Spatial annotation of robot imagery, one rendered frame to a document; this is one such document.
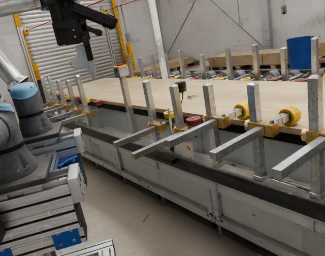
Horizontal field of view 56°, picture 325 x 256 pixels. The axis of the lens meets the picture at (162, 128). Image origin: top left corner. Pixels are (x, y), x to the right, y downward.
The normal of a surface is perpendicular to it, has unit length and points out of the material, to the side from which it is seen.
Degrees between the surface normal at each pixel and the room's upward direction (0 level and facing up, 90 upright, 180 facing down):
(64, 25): 90
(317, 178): 90
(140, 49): 90
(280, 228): 90
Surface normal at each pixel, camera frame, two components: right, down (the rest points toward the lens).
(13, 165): 0.51, -0.15
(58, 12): 0.23, 0.26
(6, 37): 0.68, 0.11
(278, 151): -0.77, 0.32
